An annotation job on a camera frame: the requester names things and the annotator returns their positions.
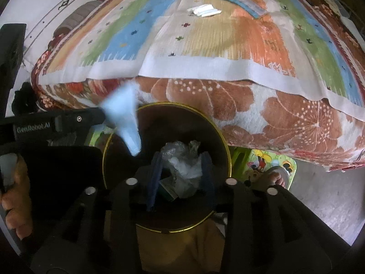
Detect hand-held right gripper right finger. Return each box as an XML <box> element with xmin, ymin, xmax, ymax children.
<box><xmin>200</xmin><ymin>152</ymin><xmax>352</xmax><ymax>274</ymax></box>

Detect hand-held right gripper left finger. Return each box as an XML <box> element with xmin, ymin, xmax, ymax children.
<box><xmin>31</xmin><ymin>152</ymin><xmax>164</xmax><ymax>274</ymax></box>

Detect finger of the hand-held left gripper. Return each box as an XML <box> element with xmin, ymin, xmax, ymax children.
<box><xmin>55</xmin><ymin>107</ymin><xmax>107</xmax><ymax>134</ymax></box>

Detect carton box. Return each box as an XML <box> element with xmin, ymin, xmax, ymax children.
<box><xmin>159</xmin><ymin>177</ymin><xmax>177</xmax><ymax>202</ymax></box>

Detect white plastic bag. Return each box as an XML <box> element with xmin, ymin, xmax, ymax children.
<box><xmin>160</xmin><ymin>140</ymin><xmax>204</xmax><ymax>199</ymax></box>

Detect light blue paper scrap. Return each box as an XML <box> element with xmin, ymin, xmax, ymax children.
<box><xmin>101</xmin><ymin>83</ymin><xmax>142</xmax><ymax>157</ymax></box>

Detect dark round bin gold rim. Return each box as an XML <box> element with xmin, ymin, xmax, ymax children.
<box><xmin>102</xmin><ymin>102</ymin><xmax>232</xmax><ymax>232</ymax></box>

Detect person's left hand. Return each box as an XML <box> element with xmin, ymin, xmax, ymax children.
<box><xmin>1</xmin><ymin>156</ymin><xmax>32</xmax><ymax>241</ymax></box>

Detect cartoon print floor mat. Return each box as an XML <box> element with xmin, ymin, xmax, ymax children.
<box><xmin>231</xmin><ymin>148</ymin><xmax>297</xmax><ymax>190</ymax></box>

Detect person's foot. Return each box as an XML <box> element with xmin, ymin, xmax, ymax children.
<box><xmin>251</xmin><ymin>167</ymin><xmax>288</xmax><ymax>192</ymax></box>

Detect brown pants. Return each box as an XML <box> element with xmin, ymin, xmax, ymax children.
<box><xmin>137</xmin><ymin>223</ymin><xmax>226</xmax><ymax>274</ymax></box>

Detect red floral blanket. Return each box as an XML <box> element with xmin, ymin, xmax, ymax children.
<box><xmin>30</xmin><ymin>0</ymin><xmax>365</xmax><ymax>173</ymax></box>

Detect grey ribbed bolster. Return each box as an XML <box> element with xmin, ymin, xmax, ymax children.
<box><xmin>53</xmin><ymin>0</ymin><xmax>103</xmax><ymax>37</ymax></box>

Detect colourful striped mat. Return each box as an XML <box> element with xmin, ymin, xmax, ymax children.
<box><xmin>37</xmin><ymin>0</ymin><xmax>365</xmax><ymax>120</ymax></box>

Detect white paper strips bundle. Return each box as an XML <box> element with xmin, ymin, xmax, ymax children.
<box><xmin>188</xmin><ymin>4</ymin><xmax>222</xmax><ymax>18</ymax></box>

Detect blue flat packet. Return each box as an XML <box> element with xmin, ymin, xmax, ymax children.
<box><xmin>212</xmin><ymin>0</ymin><xmax>269</xmax><ymax>20</ymax></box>

